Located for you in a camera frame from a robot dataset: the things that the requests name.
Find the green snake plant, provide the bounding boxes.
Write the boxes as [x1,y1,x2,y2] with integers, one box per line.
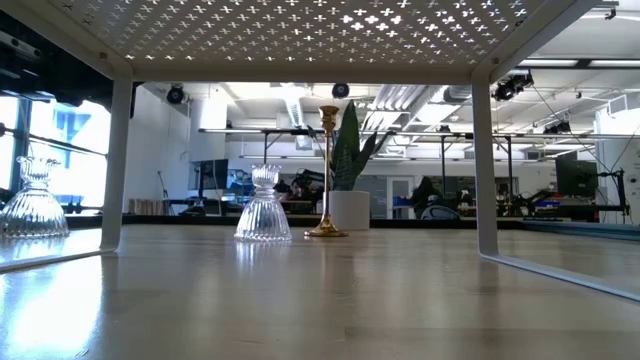
[305,99,392,192]

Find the dark office chair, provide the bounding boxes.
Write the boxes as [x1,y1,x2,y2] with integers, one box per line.
[420,203,462,221]

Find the white patterned placemat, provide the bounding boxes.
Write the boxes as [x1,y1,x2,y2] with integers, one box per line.
[0,0,640,304]

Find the brass candlestick holder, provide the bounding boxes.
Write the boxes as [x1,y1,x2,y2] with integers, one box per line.
[303,104,350,239]

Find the person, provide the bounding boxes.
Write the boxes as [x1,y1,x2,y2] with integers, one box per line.
[410,175,442,220]

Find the black ceiling camera mount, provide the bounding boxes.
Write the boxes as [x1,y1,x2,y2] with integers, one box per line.
[491,69,535,103]
[542,119,574,135]

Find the black monitor stand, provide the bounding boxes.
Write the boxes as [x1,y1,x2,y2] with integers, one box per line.
[594,168,629,216]

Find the black metal table frame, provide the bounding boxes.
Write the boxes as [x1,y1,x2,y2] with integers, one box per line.
[64,213,640,242]

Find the blue storage bins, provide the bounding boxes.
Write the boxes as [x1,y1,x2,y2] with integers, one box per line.
[391,194,426,209]

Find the clear ribbed glass candle holder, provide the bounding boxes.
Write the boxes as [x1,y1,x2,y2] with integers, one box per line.
[233,163,293,243]
[0,155,71,240]

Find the white round plant pot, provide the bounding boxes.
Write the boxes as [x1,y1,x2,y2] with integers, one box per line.
[322,189,372,232]

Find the black computer monitor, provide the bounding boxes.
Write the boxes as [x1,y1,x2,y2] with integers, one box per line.
[191,158,230,192]
[554,157,600,200]

